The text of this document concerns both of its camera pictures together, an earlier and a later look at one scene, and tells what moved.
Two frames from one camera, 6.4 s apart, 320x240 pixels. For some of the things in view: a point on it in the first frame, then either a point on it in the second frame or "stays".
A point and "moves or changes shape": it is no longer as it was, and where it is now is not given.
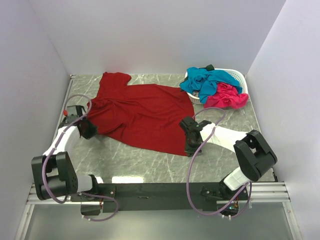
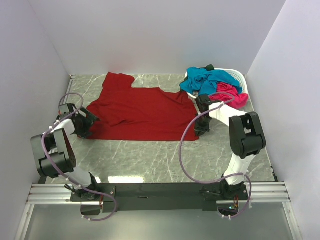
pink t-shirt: [226, 96] stays
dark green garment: [210, 67] stays
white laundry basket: [195, 97] stays
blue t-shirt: [202, 82] stays
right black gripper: [190, 151] → [199, 130]
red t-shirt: [147, 115] moves or changes shape
